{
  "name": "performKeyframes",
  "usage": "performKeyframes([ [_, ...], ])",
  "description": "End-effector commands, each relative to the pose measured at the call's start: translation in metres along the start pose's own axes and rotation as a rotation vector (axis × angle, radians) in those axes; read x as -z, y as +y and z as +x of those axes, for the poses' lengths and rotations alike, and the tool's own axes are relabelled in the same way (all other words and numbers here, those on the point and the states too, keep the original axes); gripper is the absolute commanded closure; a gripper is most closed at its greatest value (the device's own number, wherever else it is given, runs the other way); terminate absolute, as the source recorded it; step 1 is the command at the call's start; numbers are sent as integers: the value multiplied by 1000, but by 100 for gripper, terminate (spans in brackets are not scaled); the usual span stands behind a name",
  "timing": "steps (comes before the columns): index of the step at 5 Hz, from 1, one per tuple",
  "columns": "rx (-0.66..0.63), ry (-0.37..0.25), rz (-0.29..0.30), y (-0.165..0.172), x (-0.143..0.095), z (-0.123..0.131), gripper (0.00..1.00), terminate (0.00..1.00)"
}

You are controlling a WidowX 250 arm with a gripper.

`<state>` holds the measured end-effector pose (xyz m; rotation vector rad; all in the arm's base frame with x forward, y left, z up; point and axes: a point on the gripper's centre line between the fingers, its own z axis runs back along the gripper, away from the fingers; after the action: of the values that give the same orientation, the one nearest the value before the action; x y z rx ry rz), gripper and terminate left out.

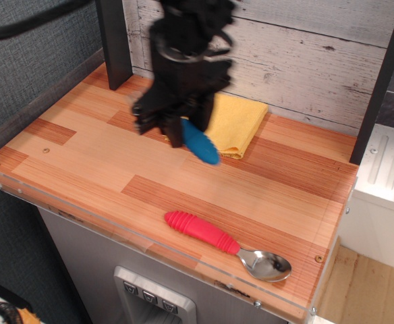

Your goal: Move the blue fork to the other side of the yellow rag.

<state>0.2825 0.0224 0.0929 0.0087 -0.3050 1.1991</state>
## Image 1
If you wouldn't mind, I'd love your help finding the red handled spoon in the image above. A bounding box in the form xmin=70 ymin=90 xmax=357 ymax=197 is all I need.
xmin=164 ymin=211 xmax=292 ymax=282

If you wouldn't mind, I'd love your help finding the clear acrylic edge guard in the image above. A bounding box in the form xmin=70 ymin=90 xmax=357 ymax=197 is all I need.
xmin=0 ymin=159 xmax=321 ymax=323

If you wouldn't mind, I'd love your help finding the blue handled fork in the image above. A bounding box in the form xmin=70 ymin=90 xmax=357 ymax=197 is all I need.
xmin=181 ymin=119 xmax=220 ymax=165

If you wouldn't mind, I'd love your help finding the silver dispenser panel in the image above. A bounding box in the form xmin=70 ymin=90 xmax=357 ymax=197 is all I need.
xmin=113 ymin=266 xmax=197 ymax=323

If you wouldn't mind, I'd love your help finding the yellow folded rag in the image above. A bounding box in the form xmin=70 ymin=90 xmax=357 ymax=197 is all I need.
xmin=163 ymin=93 xmax=269 ymax=160

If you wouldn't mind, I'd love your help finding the white ribbed appliance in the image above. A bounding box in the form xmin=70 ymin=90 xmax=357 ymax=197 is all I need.
xmin=338 ymin=125 xmax=394 ymax=267

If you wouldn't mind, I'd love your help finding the dark left frame post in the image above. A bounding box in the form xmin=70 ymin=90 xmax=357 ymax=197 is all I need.
xmin=95 ymin=0 xmax=133 ymax=90

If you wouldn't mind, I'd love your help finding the dark frame post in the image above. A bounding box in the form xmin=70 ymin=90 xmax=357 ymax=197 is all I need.
xmin=349 ymin=29 xmax=394 ymax=165
xmin=95 ymin=0 xmax=133 ymax=90

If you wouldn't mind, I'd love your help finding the orange object bottom left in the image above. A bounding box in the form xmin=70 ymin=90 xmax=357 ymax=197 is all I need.
xmin=18 ymin=308 xmax=43 ymax=324

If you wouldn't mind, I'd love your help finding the dark right frame post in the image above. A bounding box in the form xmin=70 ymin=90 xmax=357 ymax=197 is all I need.
xmin=349 ymin=29 xmax=394 ymax=165

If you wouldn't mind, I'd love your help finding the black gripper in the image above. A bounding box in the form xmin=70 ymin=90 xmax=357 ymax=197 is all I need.
xmin=132 ymin=1 xmax=235 ymax=148

